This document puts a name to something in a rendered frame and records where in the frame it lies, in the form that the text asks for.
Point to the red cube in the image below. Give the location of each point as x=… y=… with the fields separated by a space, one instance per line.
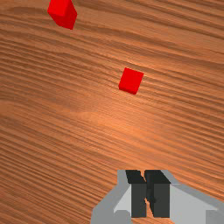
x=131 y=81
x=61 y=13

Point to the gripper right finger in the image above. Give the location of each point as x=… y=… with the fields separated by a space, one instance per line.
x=186 y=204

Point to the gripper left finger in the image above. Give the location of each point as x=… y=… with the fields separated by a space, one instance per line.
x=122 y=201

